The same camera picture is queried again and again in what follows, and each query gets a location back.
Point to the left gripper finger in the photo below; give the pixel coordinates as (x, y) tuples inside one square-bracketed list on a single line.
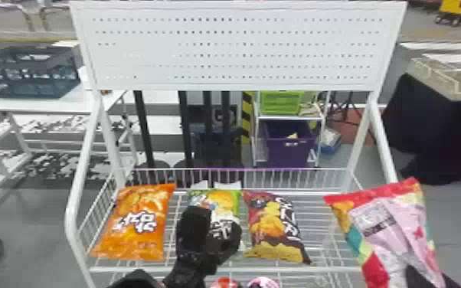
[(193, 229), (228, 241)]

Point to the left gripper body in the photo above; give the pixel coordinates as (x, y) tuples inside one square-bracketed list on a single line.
[(196, 263)]

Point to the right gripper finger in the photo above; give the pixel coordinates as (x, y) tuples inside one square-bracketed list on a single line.
[(420, 279)]

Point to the pink cereal bag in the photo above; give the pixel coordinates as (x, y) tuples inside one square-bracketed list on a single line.
[(391, 229)]

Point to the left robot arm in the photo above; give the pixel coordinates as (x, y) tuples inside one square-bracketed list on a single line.
[(184, 282)]

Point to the red noodle cup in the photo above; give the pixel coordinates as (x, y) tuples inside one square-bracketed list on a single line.
[(225, 283)]

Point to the green snack packet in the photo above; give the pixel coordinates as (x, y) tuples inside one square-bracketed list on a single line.
[(222, 203)]

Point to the dark red snack packet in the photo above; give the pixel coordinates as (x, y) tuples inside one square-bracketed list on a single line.
[(272, 225)]

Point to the pink noodle cup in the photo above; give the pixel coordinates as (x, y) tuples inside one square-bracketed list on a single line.
[(262, 283)]

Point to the orange snack packet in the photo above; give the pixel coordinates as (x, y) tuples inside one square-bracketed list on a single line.
[(138, 225)]

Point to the purple crate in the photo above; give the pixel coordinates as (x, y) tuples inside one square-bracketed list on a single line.
[(287, 146)]

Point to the white shelf trolley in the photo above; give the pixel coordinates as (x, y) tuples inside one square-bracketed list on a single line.
[(256, 132)]

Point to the black draped side table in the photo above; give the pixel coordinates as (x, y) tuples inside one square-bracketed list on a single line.
[(439, 132)]

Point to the green basket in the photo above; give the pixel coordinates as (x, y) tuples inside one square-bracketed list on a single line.
[(280, 102)]

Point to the white side table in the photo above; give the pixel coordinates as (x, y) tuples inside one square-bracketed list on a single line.
[(33, 102)]

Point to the dark blue crate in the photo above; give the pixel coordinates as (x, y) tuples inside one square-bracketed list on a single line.
[(29, 72)]

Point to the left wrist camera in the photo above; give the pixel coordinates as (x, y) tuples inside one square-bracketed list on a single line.
[(136, 280)]

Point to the striped post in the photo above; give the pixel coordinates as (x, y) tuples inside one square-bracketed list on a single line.
[(247, 116)]

